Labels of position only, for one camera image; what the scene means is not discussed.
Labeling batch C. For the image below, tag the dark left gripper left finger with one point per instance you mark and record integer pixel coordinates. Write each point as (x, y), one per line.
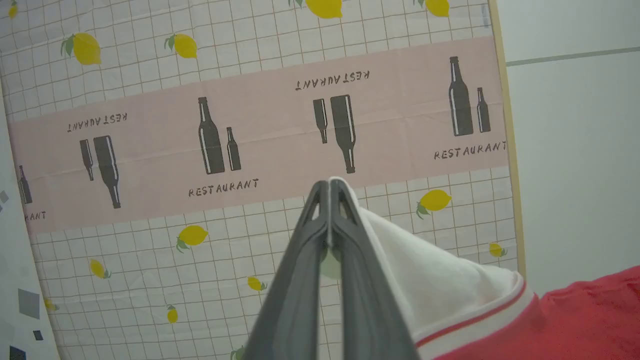
(295, 290)

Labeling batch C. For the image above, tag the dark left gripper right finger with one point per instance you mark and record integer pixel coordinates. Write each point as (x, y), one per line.
(365, 300)

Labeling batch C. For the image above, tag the red and white garment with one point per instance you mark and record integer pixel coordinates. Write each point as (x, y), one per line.
(450, 280)

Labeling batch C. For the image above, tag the lemon print partition screen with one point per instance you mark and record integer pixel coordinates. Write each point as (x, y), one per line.
(250, 125)

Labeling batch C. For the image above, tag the white panel with grey squares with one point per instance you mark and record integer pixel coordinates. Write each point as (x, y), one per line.
(20, 280)

